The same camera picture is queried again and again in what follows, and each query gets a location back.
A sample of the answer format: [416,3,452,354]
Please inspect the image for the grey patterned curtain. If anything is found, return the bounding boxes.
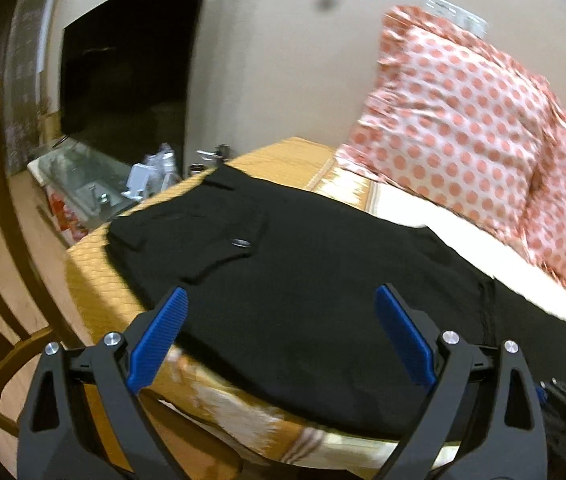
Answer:
[4,0,64,173]

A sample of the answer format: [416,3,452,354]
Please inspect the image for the large polka dot pillow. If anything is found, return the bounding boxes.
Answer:
[335,5,566,233]

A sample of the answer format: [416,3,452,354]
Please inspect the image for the clear plastic item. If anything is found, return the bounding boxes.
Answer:
[424,0,490,37]

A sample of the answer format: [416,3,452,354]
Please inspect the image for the glass television stand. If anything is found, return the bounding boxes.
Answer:
[27,136,189,248]

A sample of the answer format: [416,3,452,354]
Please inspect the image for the black pants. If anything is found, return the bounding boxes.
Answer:
[107,164,566,441]

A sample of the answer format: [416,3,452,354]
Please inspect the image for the black television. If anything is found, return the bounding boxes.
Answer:
[59,0,214,166]

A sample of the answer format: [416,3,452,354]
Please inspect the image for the metal tool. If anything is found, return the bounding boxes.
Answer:
[195,144,231,162]

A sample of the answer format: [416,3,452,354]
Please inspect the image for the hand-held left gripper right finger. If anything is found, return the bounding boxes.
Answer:
[373,284,549,480]

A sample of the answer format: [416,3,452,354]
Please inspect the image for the red printed box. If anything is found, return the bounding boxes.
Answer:
[45,192,88,246]

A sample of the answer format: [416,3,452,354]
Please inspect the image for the white power adapter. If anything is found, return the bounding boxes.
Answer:
[122,162,156,198]

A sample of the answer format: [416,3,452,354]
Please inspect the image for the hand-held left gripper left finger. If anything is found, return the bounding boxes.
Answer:
[17,287,199,480]

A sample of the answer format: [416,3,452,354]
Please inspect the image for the clear plastic bottle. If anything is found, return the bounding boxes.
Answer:
[149,142,180,183]

